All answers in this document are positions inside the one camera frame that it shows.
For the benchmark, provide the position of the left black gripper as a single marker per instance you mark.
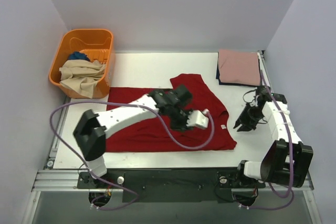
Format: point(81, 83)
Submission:
point(179, 120)

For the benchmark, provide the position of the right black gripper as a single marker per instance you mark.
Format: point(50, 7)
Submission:
point(247, 118)

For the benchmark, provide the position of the beige t shirt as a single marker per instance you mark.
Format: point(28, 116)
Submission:
point(81, 76)

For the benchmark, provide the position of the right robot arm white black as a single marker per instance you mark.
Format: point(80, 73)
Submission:
point(287, 161)

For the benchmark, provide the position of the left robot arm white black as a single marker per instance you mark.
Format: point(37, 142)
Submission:
point(93, 129)

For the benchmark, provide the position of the folded pink t shirt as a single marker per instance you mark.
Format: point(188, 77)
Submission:
point(239, 69)

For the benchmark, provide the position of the folded navy t shirt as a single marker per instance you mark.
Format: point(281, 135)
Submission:
point(218, 77)

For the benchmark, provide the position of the orange plastic basket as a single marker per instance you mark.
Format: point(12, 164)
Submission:
point(97, 44)

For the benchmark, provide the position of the blue t shirt in basket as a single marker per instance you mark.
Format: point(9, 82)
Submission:
point(76, 55)

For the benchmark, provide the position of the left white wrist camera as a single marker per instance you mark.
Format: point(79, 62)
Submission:
point(198, 119)

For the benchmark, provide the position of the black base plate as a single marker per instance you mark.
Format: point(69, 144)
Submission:
point(184, 185)

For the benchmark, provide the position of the aluminium rail frame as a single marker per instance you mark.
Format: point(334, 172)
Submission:
point(87, 182)

